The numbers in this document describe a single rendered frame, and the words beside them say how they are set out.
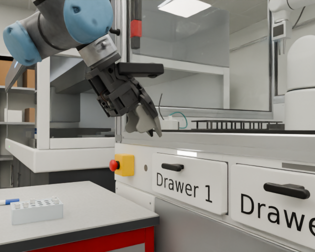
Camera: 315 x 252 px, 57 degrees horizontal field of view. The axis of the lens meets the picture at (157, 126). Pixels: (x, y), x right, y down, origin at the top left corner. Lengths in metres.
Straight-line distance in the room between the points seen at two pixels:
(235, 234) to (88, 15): 0.49
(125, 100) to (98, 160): 0.88
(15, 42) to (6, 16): 4.50
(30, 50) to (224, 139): 0.41
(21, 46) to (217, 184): 0.46
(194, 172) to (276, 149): 0.22
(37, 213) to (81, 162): 0.66
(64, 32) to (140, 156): 0.58
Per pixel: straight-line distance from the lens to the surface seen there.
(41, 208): 0.84
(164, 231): 0.88
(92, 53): 0.63
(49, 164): 1.43
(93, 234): 0.78
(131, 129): 0.70
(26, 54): 0.56
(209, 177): 0.66
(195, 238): 0.76
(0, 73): 4.40
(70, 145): 1.44
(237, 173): 0.60
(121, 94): 0.62
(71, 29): 0.46
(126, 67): 0.65
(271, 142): 0.56
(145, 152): 0.93
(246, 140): 0.60
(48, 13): 0.48
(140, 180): 0.97
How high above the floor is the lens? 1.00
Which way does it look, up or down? 1 degrees up
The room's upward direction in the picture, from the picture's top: straight up
